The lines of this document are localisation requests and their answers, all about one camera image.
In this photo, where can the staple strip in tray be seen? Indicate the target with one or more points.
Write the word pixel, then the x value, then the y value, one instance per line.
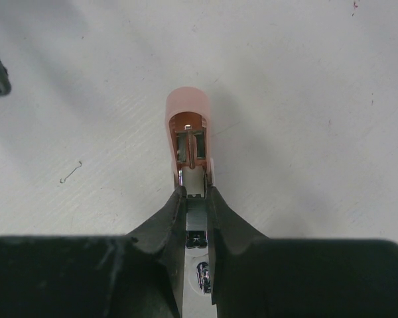
pixel 196 216

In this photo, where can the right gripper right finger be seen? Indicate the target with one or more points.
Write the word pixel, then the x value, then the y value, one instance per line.
pixel 256 276

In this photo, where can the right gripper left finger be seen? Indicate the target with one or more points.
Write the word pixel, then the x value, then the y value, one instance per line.
pixel 140 274

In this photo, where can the loose bent staple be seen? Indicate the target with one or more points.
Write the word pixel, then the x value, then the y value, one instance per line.
pixel 64 179

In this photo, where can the pink white mini stapler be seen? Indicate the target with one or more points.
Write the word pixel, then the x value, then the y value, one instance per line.
pixel 187 123

